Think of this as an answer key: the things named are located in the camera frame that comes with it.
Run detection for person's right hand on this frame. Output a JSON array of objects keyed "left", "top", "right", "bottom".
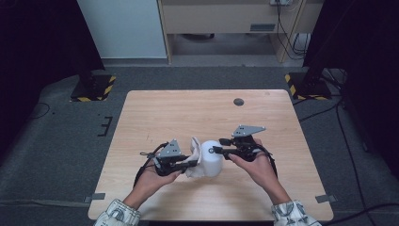
[{"left": 227, "top": 138, "right": 291, "bottom": 205}]

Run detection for light wooden desk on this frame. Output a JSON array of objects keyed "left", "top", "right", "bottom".
[{"left": 157, "top": 0, "right": 326, "bottom": 64}]

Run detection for white power strip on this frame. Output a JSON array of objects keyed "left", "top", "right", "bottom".
[{"left": 269, "top": 0, "right": 295, "bottom": 7}]

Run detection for grey quilted cloth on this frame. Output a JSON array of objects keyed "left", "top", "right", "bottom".
[{"left": 184, "top": 137, "right": 204, "bottom": 180}]

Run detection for left hand-held gripper cable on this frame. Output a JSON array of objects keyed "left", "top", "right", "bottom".
[{"left": 133, "top": 141, "right": 169, "bottom": 188}]

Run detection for person's left hand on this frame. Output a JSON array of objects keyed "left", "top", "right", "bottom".
[{"left": 122, "top": 164, "right": 184, "bottom": 210}]

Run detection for thin black cable loop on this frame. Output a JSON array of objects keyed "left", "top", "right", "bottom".
[{"left": 25, "top": 101, "right": 52, "bottom": 122}]

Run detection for black hanging cables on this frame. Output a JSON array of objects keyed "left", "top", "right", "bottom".
[{"left": 275, "top": 0, "right": 311, "bottom": 61}]

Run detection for black floor cable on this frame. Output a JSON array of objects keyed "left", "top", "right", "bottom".
[
  {"left": 297, "top": 99, "right": 343, "bottom": 123},
  {"left": 334, "top": 102, "right": 379, "bottom": 226},
  {"left": 326, "top": 202, "right": 399, "bottom": 225}
]

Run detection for grey tape strip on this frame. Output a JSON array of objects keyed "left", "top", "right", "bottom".
[
  {"left": 83, "top": 192, "right": 106, "bottom": 203},
  {"left": 314, "top": 194, "right": 338, "bottom": 204}
]

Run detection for dark curtain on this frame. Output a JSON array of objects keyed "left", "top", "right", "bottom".
[
  {"left": 302, "top": 0, "right": 399, "bottom": 181},
  {"left": 0, "top": 0, "right": 106, "bottom": 158}
]

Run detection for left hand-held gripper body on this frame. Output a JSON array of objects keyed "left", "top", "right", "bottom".
[{"left": 139, "top": 138, "right": 190, "bottom": 177}]

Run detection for hand-held gripper cable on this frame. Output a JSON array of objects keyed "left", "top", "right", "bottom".
[
  {"left": 133, "top": 141, "right": 169, "bottom": 188},
  {"left": 256, "top": 144, "right": 279, "bottom": 179}
]

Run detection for white cabinet panel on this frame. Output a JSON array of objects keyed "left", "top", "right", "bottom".
[{"left": 76, "top": 0, "right": 168, "bottom": 60}]

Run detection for striped black stand base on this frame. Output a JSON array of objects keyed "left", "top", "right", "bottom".
[
  {"left": 284, "top": 72, "right": 333, "bottom": 101},
  {"left": 70, "top": 73, "right": 118, "bottom": 103}
]

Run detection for white cylinder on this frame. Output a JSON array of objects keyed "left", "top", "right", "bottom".
[{"left": 199, "top": 139, "right": 226, "bottom": 178}]

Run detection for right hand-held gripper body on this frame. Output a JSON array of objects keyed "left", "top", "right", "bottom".
[{"left": 231, "top": 124, "right": 267, "bottom": 163}]

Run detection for right hand-held gripper cable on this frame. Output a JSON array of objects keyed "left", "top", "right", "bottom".
[{"left": 256, "top": 144, "right": 279, "bottom": 179}]

